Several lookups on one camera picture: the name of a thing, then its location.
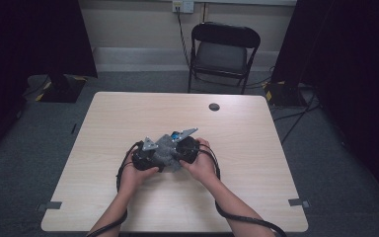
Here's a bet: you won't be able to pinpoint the black floor cables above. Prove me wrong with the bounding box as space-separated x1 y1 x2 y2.
272 93 322 146

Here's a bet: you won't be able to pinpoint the grey tape strip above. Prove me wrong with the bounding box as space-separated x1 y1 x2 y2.
288 197 311 209
37 200 63 212

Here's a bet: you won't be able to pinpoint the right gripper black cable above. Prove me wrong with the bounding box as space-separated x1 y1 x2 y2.
196 143 288 237

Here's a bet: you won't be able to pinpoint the black folding chair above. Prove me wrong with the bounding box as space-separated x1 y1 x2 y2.
187 22 262 96

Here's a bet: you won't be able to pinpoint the black curtain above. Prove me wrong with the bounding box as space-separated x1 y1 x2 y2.
269 0 379 205
0 0 99 159

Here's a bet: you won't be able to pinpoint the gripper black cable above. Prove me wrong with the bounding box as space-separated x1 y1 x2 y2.
196 143 288 237
85 141 144 237

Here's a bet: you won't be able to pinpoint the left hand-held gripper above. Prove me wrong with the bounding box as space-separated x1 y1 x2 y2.
131 136 161 172

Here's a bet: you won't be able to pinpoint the person's right hand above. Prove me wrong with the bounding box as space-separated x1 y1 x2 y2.
179 137 220 186

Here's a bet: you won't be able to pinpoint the black socket cable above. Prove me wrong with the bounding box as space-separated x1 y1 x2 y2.
176 8 191 67

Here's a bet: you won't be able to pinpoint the black stand base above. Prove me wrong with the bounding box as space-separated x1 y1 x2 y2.
38 73 87 104
265 80 308 108

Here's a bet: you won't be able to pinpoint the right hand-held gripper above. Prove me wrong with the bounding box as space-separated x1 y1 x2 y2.
171 127 201 165

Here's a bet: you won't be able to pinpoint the white wall socket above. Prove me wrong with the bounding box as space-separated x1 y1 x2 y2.
172 0 195 14

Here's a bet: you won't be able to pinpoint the person's left hand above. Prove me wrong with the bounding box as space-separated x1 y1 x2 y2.
117 155 161 196

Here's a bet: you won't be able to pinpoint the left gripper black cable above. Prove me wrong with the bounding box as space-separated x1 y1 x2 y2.
85 141 144 237

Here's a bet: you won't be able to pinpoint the grey cloth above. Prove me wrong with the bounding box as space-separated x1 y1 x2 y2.
151 133 184 173

